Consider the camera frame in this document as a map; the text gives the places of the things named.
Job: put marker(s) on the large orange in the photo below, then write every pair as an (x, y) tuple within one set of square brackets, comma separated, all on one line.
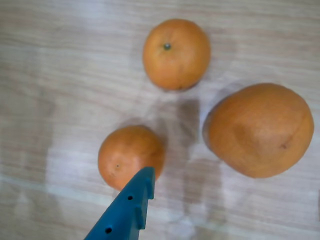
[(260, 130)]

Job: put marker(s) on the small orange with green stem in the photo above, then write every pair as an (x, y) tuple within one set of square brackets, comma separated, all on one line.
[(176, 57)]

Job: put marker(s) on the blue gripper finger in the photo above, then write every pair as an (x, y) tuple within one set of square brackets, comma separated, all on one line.
[(125, 215)]

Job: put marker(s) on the small orange with dark specks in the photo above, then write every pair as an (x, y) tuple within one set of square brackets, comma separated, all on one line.
[(125, 152)]

